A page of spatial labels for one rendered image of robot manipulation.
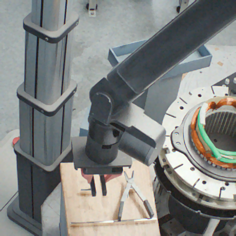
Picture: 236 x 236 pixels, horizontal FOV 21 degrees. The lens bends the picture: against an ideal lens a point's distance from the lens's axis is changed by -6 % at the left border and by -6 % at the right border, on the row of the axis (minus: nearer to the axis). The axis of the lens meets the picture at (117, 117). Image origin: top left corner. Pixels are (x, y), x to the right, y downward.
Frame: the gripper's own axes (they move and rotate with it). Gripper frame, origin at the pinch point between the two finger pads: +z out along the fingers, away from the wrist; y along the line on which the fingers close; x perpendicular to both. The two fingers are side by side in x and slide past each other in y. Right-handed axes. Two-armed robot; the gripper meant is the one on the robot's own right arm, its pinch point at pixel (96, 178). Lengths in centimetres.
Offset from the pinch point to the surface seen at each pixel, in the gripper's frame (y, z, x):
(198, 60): 32, 12, 41
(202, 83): 43, 40, 58
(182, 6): 75, 112, 174
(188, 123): 23.2, 7.7, 18.3
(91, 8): 28, 117, 176
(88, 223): -1.2, 10.6, -4.5
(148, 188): 12.6, 11.6, 4.3
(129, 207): 8.0, 11.7, -0.2
